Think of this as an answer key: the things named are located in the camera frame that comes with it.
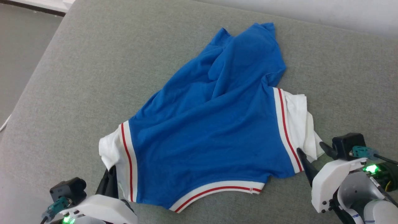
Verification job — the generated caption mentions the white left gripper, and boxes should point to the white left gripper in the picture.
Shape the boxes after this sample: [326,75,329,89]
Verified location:
[58,165,138,224]

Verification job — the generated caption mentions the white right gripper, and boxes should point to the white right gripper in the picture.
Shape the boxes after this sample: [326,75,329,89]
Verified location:
[297,141,388,224]

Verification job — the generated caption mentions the blue white red-striped shirt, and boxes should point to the blue white red-striped shirt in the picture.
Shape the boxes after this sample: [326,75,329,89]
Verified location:
[99,22,325,213]

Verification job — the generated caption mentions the grey fabric sofa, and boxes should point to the grey fabric sofa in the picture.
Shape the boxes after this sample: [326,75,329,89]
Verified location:
[0,0,398,224]

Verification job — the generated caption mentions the white baseboard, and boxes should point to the white baseboard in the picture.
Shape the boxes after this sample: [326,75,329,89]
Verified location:
[9,0,76,16]

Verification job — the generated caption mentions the right cable with teal connector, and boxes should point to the right cable with teal connector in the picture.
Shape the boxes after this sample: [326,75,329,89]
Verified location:
[349,145,398,165]

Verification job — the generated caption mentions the cable with teal connector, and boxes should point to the cable with teal connector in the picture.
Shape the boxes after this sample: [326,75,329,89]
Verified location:
[349,145,398,165]
[40,197,71,224]

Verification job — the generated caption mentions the left cable with teal connector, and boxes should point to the left cable with teal connector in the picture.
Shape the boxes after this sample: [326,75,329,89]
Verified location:
[40,197,71,224]

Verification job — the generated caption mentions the thin white floor cable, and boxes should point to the thin white floor cable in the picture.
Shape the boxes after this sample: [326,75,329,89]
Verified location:
[0,114,12,132]

